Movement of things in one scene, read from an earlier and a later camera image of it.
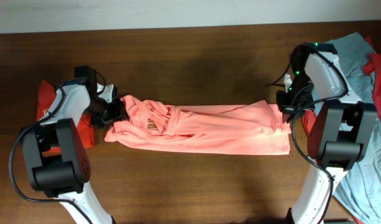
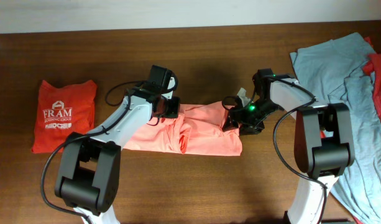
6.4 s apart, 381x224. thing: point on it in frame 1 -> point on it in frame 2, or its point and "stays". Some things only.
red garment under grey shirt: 377,66 stays
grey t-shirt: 363,186 stays
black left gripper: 118,114 -> 173,111
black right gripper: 286,107 -> 253,128
